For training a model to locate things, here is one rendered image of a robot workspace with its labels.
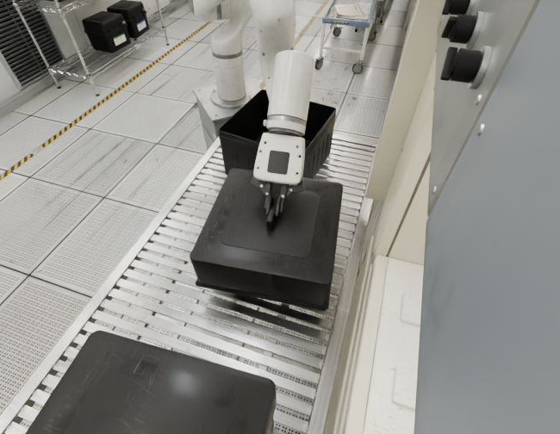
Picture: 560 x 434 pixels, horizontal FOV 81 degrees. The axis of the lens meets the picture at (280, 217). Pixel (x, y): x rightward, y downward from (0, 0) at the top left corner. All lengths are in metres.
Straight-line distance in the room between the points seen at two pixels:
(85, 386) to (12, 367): 1.39
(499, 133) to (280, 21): 0.60
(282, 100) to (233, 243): 0.30
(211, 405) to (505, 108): 0.44
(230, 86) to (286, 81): 0.76
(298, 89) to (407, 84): 0.21
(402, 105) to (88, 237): 1.85
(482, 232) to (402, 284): 0.59
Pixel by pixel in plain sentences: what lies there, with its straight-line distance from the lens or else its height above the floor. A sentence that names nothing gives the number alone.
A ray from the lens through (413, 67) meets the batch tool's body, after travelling 0.71.
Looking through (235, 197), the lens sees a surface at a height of 0.95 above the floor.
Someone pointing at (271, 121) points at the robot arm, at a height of 1.12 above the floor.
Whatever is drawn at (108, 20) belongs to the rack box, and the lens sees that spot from 3.76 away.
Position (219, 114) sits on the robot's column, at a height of 0.76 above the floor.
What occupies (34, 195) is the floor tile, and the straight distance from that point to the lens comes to 2.63.
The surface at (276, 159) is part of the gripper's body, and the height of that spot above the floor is 1.06.
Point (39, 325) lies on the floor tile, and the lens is 1.97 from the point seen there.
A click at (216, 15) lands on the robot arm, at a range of 1.36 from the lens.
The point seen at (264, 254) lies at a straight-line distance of 0.66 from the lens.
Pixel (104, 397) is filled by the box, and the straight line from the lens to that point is 0.54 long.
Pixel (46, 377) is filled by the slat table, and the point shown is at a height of 0.76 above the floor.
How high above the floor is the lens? 1.49
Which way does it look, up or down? 49 degrees down
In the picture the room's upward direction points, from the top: straight up
